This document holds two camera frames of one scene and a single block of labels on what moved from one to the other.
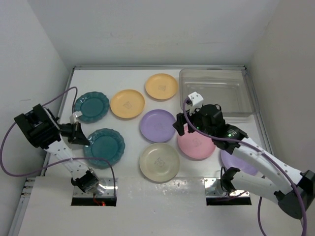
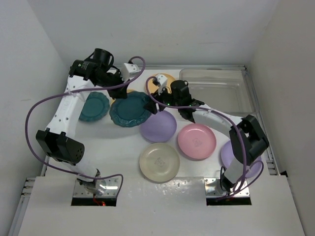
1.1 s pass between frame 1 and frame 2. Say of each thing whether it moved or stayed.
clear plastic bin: stayed
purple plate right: stayed
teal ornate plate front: moved
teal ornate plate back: stayed
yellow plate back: stayed
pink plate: stayed
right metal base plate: stayed
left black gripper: moved
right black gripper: moved
